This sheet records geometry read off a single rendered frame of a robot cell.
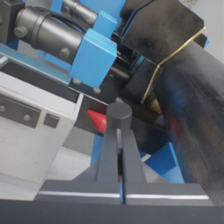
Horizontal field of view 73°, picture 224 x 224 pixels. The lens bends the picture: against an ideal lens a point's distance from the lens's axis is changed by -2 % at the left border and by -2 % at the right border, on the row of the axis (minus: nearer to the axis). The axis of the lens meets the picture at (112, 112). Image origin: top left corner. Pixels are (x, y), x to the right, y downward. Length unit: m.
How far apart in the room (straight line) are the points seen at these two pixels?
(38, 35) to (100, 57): 0.19
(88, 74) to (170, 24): 0.27
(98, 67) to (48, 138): 0.25
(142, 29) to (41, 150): 0.45
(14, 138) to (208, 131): 0.48
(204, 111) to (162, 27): 0.27
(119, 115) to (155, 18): 0.37
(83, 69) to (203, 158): 0.38
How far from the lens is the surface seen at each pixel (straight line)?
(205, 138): 0.30
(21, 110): 0.41
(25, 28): 0.53
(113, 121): 0.15
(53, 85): 0.48
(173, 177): 0.66
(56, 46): 0.52
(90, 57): 0.48
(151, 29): 0.49
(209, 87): 0.37
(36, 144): 0.51
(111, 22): 0.93
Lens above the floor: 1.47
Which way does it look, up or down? 50 degrees down
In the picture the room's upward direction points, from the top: 178 degrees counter-clockwise
